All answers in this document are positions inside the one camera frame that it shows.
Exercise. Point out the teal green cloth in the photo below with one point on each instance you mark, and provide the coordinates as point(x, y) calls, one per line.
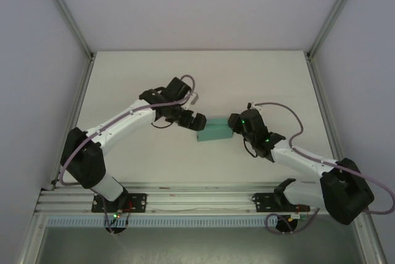
point(216, 133)

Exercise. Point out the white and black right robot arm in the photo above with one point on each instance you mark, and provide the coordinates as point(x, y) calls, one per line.
point(302, 159)

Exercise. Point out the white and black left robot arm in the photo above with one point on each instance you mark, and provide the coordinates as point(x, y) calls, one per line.
point(123, 122)

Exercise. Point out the aluminium table side rail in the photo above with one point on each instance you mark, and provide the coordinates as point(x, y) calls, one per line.
point(323, 103)
point(77, 103)

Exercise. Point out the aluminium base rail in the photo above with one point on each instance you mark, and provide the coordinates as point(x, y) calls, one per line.
point(200, 199)

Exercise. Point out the aluminium frame post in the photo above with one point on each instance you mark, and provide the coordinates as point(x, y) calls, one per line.
point(333, 11)
point(66, 11)

